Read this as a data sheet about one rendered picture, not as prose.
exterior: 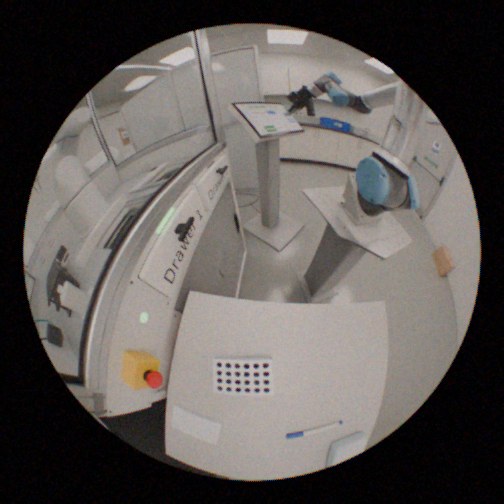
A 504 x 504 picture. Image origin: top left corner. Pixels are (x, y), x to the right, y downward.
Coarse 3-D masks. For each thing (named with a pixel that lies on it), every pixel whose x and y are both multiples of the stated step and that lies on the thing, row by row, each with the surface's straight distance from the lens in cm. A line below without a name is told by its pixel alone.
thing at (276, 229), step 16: (256, 144) 111; (272, 144) 110; (256, 160) 116; (272, 160) 113; (272, 176) 118; (272, 192) 125; (272, 208) 134; (256, 224) 153; (272, 224) 148; (288, 224) 155; (272, 240) 139; (288, 240) 140
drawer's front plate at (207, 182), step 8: (224, 160) 68; (216, 168) 59; (208, 176) 52; (216, 176) 58; (224, 176) 67; (200, 184) 47; (208, 184) 52; (200, 192) 48; (216, 192) 58; (208, 200) 51; (208, 208) 51
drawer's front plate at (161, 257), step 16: (192, 192) 43; (192, 208) 42; (176, 224) 36; (160, 240) 32; (176, 240) 36; (192, 240) 42; (160, 256) 32; (144, 272) 30; (160, 272) 33; (176, 272) 37; (160, 288) 33
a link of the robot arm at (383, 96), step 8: (376, 88) 73; (384, 88) 68; (392, 88) 66; (360, 96) 75; (368, 96) 72; (376, 96) 70; (384, 96) 68; (392, 96) 67; (360, 104) 75; (368, 104) 73; (376, 104) 71; (384, 104) 71; (392, 104) 71; (360, 112) 80; (368, 112) 79
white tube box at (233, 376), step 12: (216, 360) 33; (228, 360) 32; (240, 360) 32; (252, 360) 31; (264, 360) 31; (216, 372) 34; (228, 372) 35; (240, 372) 32; (252, 372) 32; (264, 372) 35; (216, 384) 34; (228, 384) 34; (240, 384) 33; (252, 384) 33; (264, 384) 33
